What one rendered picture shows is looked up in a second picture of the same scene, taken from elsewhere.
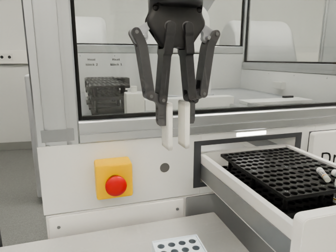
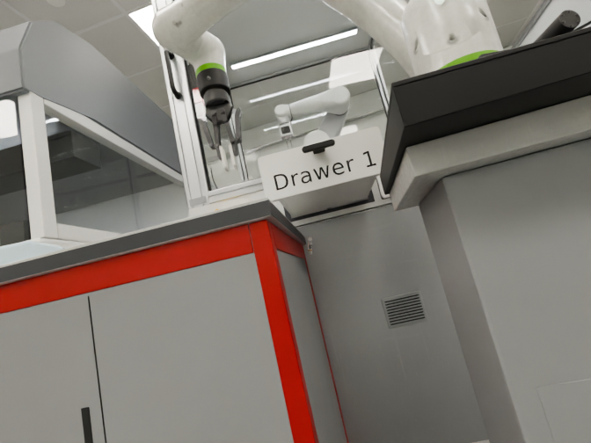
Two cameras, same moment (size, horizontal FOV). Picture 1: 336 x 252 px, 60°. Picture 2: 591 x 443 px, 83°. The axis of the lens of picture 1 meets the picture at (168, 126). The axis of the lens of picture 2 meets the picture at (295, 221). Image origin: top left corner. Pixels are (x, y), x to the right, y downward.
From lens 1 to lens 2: 0.77 m
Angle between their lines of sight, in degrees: 31
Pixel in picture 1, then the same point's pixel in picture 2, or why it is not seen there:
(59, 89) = (195, 176)
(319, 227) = (267, 160)
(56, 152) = (198, 211)
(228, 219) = (323, 245)
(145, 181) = not seen: hidden behind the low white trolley
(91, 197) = not seen: hidden behind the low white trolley
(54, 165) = not seen: hidden behind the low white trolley
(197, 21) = (227, 107)
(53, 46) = (191, 156)
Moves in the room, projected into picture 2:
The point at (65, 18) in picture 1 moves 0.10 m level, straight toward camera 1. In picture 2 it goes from (194, 141) to (183, 129)
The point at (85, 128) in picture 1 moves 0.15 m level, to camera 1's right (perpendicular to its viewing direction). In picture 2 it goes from (211, 193) to (248, 180)
